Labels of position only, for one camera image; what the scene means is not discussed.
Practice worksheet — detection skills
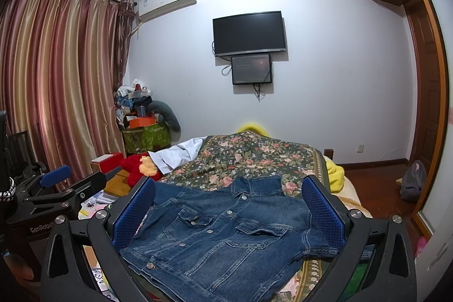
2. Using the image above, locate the blue denim jacket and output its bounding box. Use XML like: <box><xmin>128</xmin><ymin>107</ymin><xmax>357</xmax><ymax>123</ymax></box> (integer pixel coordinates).
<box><xmin>121</xmin><ymin>176</ymin><xmax>339</xmax><ymax>301</ymax></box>

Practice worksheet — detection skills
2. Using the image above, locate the red box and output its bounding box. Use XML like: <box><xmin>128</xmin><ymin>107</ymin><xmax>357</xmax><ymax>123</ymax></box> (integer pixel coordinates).
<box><xmin>91</xmin><ymin>153</ymin><xmax>124</xmax><ymax>174</ymax></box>

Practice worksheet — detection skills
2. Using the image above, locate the red plush toy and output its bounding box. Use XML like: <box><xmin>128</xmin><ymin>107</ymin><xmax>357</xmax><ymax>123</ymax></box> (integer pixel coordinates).
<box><xmin>121</xmin><ymin>153</ymin><xmax>163</xmax><ymax>188</ymax></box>

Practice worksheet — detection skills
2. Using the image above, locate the white shirt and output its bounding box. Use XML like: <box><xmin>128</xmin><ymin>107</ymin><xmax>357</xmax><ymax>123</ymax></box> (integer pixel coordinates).
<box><xmin>148</xmin><ymin>136</ymin><xmax>207</xmax><ymax>175</ymax></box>

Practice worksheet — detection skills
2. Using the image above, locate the orange box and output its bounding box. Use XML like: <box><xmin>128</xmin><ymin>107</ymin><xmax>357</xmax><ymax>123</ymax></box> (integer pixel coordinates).
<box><xmin>129</xmin><ymin>117</ymin><xmax>156</xmax><ymax>129</ymax></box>

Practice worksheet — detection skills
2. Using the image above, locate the grey neck pillow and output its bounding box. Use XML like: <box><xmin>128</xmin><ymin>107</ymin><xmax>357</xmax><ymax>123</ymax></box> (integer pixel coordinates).
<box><xmin>146</xmin><ymin>100</ymin><xmax>180</xmax><ymax>132</ymax></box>

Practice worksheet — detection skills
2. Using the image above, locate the grey backpack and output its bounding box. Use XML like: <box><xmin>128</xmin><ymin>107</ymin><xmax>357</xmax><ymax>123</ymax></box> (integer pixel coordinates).
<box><xmin>400</xmin><ymin>160</ymin><xmax>427</xmax><ymax>202</ymax></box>

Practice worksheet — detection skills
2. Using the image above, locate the yellow blanket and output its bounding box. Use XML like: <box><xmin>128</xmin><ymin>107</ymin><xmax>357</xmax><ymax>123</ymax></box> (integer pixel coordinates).
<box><xmin>237</xmin><ymin>123</ymin><xmax>345</xmax><ymax>193</ymax></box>

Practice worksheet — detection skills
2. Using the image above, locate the floral green bedspread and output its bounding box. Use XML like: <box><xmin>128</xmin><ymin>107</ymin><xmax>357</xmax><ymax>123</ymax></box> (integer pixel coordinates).
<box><xmin>120</xmin><ymin>130</ymin><xmax>332</xmax><ymax>302</ymax></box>

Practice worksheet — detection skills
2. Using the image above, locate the pink striped curtain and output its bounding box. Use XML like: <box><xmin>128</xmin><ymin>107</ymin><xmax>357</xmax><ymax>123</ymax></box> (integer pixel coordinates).
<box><xmin>1</xmin><ymin>0</ymin><xmax>135</xmax><ymax>185</ymax></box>

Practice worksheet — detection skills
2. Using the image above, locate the white air conditioner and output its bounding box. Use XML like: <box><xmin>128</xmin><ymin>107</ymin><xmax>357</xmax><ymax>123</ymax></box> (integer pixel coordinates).
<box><xmin>135</xmin><ymin>0</ymin><xmax>197</xmax><ymax>22</ymax></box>

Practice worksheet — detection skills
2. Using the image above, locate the wooden door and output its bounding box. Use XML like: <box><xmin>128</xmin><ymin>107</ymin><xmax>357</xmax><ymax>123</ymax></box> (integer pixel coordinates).
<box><xmin>405</xmin><ymin>0</ymin><xmax>448</xmax><ymax>172</ymax></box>

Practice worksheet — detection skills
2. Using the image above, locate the small black wall monitor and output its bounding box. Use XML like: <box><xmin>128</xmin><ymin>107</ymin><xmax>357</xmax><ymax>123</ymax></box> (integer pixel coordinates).
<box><xmin>231</xmin><ymin>54</ymin><xmax>273</xmax><ymax>85</ymax></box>

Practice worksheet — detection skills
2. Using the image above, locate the black wall television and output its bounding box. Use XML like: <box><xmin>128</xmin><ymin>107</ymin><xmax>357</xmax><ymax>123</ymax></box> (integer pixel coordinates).
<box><xmin>213</xmin><ymin>11</ymin><xmax>287</xmax><ymax>57</ymax></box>

